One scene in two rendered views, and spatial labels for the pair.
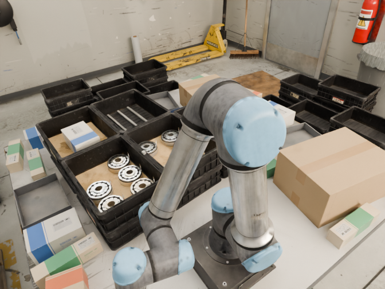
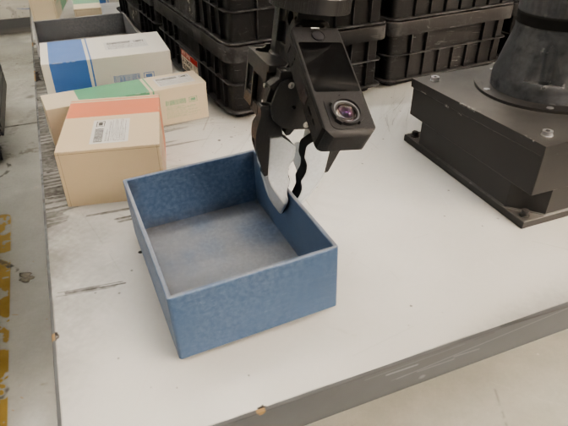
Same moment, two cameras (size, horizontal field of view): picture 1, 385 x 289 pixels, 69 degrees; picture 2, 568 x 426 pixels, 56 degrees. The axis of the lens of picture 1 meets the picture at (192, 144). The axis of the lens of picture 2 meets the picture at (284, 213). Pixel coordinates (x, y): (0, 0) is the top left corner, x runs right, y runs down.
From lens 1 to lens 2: 0.65 m
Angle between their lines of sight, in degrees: 8
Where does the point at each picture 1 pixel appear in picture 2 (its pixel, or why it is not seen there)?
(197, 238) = (459, 80)
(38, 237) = (70, 52)
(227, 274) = (551, 124)
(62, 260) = (114, 92)
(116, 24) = not seen: outside the picture
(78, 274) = (148, 104)
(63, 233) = (125, 53)
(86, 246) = (172, 84)
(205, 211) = not seen: hidden behind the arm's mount
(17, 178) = not seen: hidden behind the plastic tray
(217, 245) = (525, 64)
